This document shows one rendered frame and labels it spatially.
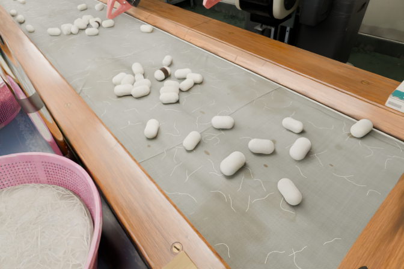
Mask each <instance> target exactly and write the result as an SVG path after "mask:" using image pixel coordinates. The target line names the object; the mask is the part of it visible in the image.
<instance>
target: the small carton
mask: <svg viewBox="0 0 404 269"><path fill-rule="evenodd" d="M385 106H388V107H390V108H393V109H395V110H398V111H400V112H403V113H404V81H403V82H402V83H401V84H400V85H399V86H398V87H397V88H396V89H395V90H394V91H393V92H392V93H391V94H390V96H389V98H388V100H387V102H386V103H385Z"/></svg>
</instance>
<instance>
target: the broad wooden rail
mask: <svg viewBox="0 0 404 269"><path fill-rule="evenodd" d="M97 1H99V2H102V3H104V4H106V5H108V0H97ZM124 13H126V14H128V15H130V16H132V17H134V18H136V19H138V20H141V21H143V22H145V23H147V24H149V25H151V26H154V27H155V28H158V29H160V30H162V31H164V32H167V33H169V34H171V35H173V36H175V37H177V38H179V39H181V40H184V41H186V42H188V43H191V44H193V45H194V46H197V47H199V48H201V49H203V50H205V51H208V52H210V53H212V54H214V55H216V56H218V57H220V58H223V59H225V60H227V61H229V62H232V63H234V64H236V65H238V66H240V67H242V68H244V69H246V70H249V71H251V72H253V73H255V74H257V75H259V76H261V77H264V78H266V79H268V80H270V81H273V82H275V83H277V84H279V85H281V86H283V87H285V88H287V89H290V90H292V91H294V92H297V93H298V94H300V95H303V96H305V97H307V98H309V99H311V100H314V101H316V102H318V103H320V104H322V105H324V106H326V107H329V108H331V109H333V110H335V111H337V112H340V113H342V114H343V115H346V116H348V117H350V118H352V119H355V120H357V121H359V120H361V119H367V120H369V121H371V122H372V124H373V128H374V129H376V130H379V131H381V132H383V133H385V134H387V135H389V136H391V137H393V138H396V139H398V140H400V141H402V142H404V113H403V112H400V111H398V110H395V109H393V108H390V107H388V106H385V103H386V102H387V100H388V98H389V96H390V94H391V93H392V92H393V91H394V90H395V89H396V88H397V87H398V86H399V85H400V84H401V82H398V81H395V80H392V79H389V78H386V77H383V76H380V75H377V74H374V73H371V72H369V71H365V70H362V69H360V68H356V67H353V66H351V65H347V64H344V63H342V62H339V61H336V60H333V59H330V58H327V57H324V56H321V55H318V54H315V53H312V52H309V51H307V50H304V49H300V48H298V47H295V46H291V45H289V44H286V43H282V42H280V41H277V40H274V39H271V38H268V37H265V36H262V35H259V34H256V33H253V32H250V31H247V30H245V29H242V28H238V27H236V26H233V25H229V24H227V23H224V22H220V21H218V20H215V19H212V18H209V17H206V16H203V15H200V14H197V13H194V12H191V11H188V10H185V9H182V8H180V7H176V6H174V5H171V4H167V3H165V2H162V1H158V0H141V1H140V2H139V4H138V6H137V7H133V6H132V8H131V9H129V10H127V11H125V12H124Z"/></svg>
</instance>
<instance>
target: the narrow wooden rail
mask: <svg viewBox="0 0 404 269"><path fill-rule="evenodd" d="M0 32H1V34H2V35H3V37H4V38H5V40H6V42H7V44H8V45H9V47H10V49H11V50H12V52H13V53H14V55H15V57H16V59H17V60H18V62H19V64H20V66H21V67H22V69H23V70H24V72H25V74H26V75H27V77H28V79H29V81H30V82H31V84H32V85H33V87H34V89H35V90H36V92H37V94H38V96H39V97H40V99H41V100H42V102H43V104H44V105H45V107H46V109H47V110H48V111H49V113H50V114H51V116H52V118H53V119H54V120H55V122H56V124H57V125H58V127H59V128H60V130H61V131H62V133H63V135H64V136H65V138H66V139H67V141H68V142H69V144H70V146H71V147H72V148H73V150H74V152H75V153H76V155H77V156H78V158H79V160H80V161H81V163H82V164H83V166H84V168H85V169H86V171H87V172H88V174H89V176H90V177H91V179H92V180H93V182H94V184H95V186H96V187H97V189H98V190H99V192H100V194H101V195H102V196H103V198H104V200H105V201H106V203H107V204H108V206H109V208H110V209H111V211H112V212H113V214H114V216H115V217H116V219H117V220H118V222H119V223H120V225H121V227H122V228H123V229H124V231H125V233H126V234H127V236H128V237H129V239H130V241H131V242H132V244H133V245H134V247H135V248H136V250H137V252H138V253H139V255H140V257H141V258H142V260H143V261H144V263H145V264H146V266H147V267H148V269H162V268H164V266H166V265H167V263H169V262H170V261H171V260H172V259H173V258H174V257H176V256H177V255H178V254H179V253H180V252H181V251H182V250H183V251H185V252H186V254H187V255H188V256H189V257H190V259H191V260H192V261H193V263H194V264H195V265H196V266H197V268H198V269H231V268H230V267H229V266H228V264H227V263H226V262H225V261H224V260H223V259H222V258H221V257H220V255H219V254H218V253H217V252H216V250H215V249H214V248H213V247H212V246H211V245H210V244H209V243H208V242H207V240H206V239H205V238H204V237H203V236H202V235H201V234H200V233H199V231H198V230H197V229H196V228H195V226H194V225H193V224H192V223H191V222H190V221H189V220H188V219H187V218H186V216H185V215H184V214H183V213H182V212H181V211H180V210H179V209H178V207H177V206H176V205H175V204H174V202H173V201H172V200H171V199H170V198H169V197H168V196H167V195H166V194H165V192H164V191H163V190H162V189H161V188H160V187H159V186H158V185H157V183H156V182H155V181H154V180H153V178H152V177H151V176H150V175H149V174H148V173H147V172H146V171H145V170H144V168H143V167H142V166H141V165H140V164H139V163H138V162H137V161H136V159H135V158H134V157H133V156H132V155H131V153H130V152H128V150H127V149H126V148H125V147H124V146H123V144H122V143H121V142H120V141H119V140H118V139H117V138H116V137H115V135H114V134H113V133H112V132H111V131H110V129H109V128H107V126H106V125H105V124H104V123H103V122H102V120H101V119H100V118H99V117H98V116H97V115H96V114H95V113H94V111H93V110H92V109H91V108H90V107H89V105H87V104H86V102H85V101H84V100H83V99H82V98H81V96H80V95H79V94H78V93H77V92H76V91H75V90H74V89H73V87H72V86H71V85H70V84H69V83H68V81H66V80H65V78H64V77H63V76H62V75H61V74H60V72H59V71H58V70H57V69H56V68H55V67H54V66H53V65H52V63H51V62H50V61H49V60H48V59H47V58H46V57H45V56H44V54H43V53H42V52H41V51H40V50H39V48H38V47H37V46H36V45H35V44H34V43H33V42H32V41H31V39H30V38H29V37H28V36H27V35H26V34H25V33H24V32H23V31H22V29H21V28H20V27H19V26H18V24H17V23H16V22H15V21H14V20H13V19H12V18H11V17H10V15H9V14H8V13H7V12H6V11H5V10H4V9H3V8H2V7H1V5H0Z"/></svg>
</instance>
